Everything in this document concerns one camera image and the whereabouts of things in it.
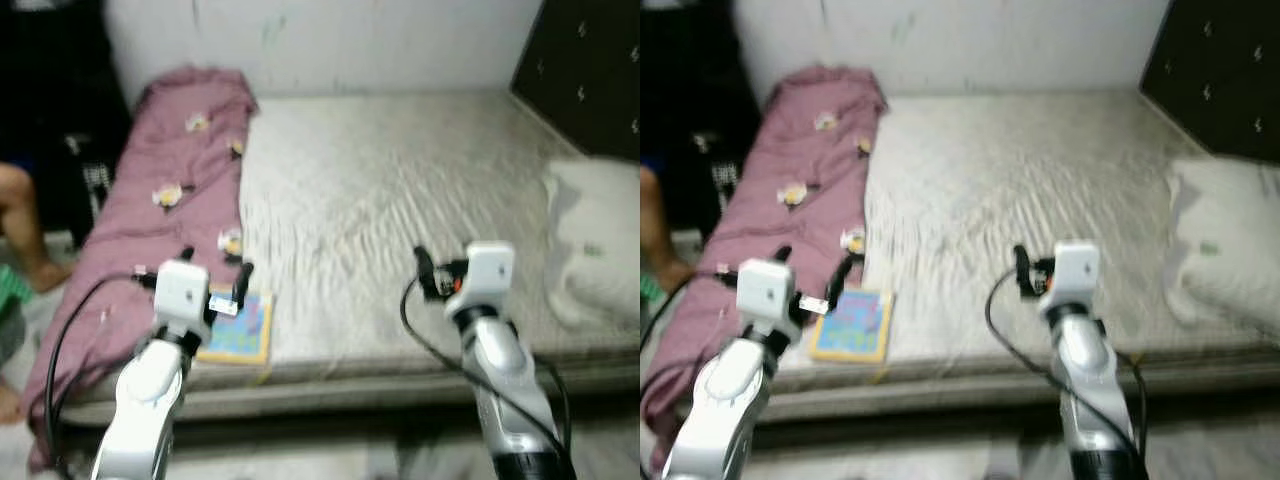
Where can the small white and blue wrapper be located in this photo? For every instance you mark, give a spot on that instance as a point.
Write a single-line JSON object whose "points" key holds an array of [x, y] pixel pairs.
{"points": [[225, 306], [814, 304]]}

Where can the colourful book with yellow border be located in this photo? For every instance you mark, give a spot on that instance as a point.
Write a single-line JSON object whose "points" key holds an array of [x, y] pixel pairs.
{"points": [[855, 330], [245, 335]]}

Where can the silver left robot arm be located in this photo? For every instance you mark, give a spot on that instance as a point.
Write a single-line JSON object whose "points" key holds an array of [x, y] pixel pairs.
{"points": [[720, 400], [145, 400]]}

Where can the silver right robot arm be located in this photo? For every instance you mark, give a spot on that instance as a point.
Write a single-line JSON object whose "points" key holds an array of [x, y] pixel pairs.
{"points": [[505, 380], [1090, 380]]}

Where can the mauve printed blanket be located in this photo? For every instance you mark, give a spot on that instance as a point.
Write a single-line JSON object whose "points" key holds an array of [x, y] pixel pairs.
{"points": [[150, 230], [770, 200]]}

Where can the black bag with white print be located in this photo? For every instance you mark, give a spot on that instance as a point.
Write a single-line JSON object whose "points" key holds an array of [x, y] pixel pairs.
{"points": [[95, 180], [725, 180]]}

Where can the person in pink shirt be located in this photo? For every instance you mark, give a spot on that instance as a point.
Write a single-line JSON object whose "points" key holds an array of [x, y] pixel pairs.
{"points": [[25, 220], [655, 230]]}

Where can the white pillow with green tree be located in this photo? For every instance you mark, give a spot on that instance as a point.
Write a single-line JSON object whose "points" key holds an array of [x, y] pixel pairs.
{"points": [[1230, 250], [600, 250]]}

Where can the black hanging clothes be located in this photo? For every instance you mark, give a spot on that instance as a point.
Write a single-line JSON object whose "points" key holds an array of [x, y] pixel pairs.
{"points": [[690, 80], [50, 80]]}

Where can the dark tufted headboard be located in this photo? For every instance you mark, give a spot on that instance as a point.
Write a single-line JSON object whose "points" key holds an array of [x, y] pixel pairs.
{"points": [[1220, 70], [590, 70]]}

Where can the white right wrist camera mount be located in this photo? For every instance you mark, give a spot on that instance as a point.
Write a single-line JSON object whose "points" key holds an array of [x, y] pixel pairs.
{"points": [[1075, 272], [485, 275]]}

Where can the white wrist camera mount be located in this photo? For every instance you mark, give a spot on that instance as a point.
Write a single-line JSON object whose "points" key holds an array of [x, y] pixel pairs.
{"points": [[1075, 272], [765, 295], [180, 295], [485, 275]]}

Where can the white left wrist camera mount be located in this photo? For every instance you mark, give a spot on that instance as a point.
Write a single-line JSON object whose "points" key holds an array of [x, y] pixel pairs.
{"points": [[180, 295], [765, 295]]}

